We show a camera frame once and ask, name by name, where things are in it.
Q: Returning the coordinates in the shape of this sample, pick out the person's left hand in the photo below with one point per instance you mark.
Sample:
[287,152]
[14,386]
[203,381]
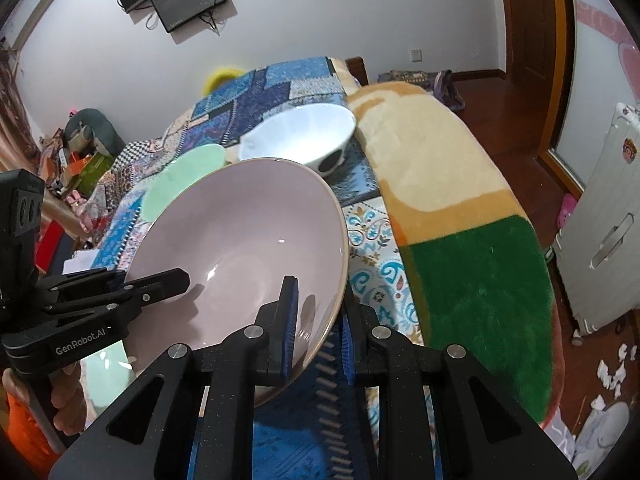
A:
[67,400]

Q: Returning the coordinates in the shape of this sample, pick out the pink plastic toy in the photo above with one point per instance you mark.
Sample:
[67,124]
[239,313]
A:
[567,210]

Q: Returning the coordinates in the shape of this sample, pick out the yellow and green fleece blanket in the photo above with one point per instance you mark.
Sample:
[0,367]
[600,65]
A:
[450,210]

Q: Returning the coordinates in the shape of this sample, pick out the striped brown curtain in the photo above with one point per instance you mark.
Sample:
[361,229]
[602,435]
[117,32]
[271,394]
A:
[15,105]

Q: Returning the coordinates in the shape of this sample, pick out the scattered white paper scraps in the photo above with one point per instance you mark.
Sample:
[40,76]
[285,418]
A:
[612,375]

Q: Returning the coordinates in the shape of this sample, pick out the white paper sheet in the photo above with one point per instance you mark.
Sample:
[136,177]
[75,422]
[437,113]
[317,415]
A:
[80,262]

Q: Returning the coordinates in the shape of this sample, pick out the white air conditioner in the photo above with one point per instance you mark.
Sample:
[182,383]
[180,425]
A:
[40,5]

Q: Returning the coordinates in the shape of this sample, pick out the red box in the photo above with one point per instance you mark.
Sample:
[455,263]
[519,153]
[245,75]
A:
[50,245]

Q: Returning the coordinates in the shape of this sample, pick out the green cardboard box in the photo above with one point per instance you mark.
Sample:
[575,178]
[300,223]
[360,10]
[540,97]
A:
[95,170]

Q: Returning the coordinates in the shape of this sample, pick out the patterned floor mat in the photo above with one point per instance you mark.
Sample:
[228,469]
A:
[407,77]

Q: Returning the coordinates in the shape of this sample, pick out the wooden bed frame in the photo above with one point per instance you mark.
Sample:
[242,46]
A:
[357,70]

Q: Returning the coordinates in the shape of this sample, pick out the white wall socket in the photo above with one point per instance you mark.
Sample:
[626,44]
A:
[415,55]

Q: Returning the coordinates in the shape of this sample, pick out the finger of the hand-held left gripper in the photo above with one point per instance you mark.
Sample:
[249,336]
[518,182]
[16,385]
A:
[75,280]
[160,285]

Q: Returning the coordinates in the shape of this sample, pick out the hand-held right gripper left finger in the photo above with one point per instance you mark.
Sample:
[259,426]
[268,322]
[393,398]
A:
[290,330]

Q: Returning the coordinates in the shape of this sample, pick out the yellow foam tube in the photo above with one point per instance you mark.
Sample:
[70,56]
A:
[222,75]

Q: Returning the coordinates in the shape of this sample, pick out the white ribbed suitcase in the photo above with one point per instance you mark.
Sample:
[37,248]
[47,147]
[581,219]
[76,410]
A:
[600,200]

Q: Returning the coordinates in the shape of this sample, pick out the brown wooden door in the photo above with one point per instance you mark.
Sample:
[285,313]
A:
[530,15]

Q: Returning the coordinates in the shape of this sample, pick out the purple bag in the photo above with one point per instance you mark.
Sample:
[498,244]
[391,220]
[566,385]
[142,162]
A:
[447,90]

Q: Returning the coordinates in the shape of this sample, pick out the patchwork printed blanket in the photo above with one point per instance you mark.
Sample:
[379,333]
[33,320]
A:
[260,95]

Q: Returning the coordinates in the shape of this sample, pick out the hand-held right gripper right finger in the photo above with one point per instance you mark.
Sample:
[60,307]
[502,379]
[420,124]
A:
[347,355]

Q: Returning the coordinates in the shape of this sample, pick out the white wardrobe with pink hearts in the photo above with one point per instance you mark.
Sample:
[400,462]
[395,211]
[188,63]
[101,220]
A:
[600,60]

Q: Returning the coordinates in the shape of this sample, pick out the pink bowl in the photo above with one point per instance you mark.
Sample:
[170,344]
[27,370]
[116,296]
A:
[240,240]

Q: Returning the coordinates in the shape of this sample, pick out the light green plate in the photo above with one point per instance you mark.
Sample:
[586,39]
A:
[185,177]

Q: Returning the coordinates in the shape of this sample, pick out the white bowl with dark spots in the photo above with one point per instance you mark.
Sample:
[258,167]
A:
[300,135]

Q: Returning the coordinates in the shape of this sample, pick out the grey green cushion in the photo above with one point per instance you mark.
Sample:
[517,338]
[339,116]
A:
[97,125]

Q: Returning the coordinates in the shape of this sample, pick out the white plastic bag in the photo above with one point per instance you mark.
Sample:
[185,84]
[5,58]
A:
[600,435]

